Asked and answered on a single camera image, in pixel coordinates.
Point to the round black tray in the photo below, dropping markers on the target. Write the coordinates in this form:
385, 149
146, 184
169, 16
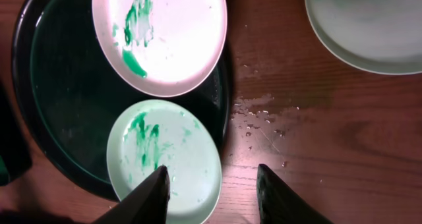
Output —
68, 93

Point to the white plate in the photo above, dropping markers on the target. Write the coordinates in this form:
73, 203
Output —
163, 48

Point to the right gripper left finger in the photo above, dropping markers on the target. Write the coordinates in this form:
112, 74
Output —
147, 203

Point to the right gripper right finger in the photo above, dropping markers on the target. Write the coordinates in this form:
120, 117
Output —
279, 204

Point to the mint green plate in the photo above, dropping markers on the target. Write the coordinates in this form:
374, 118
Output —
378, 36
155, 132

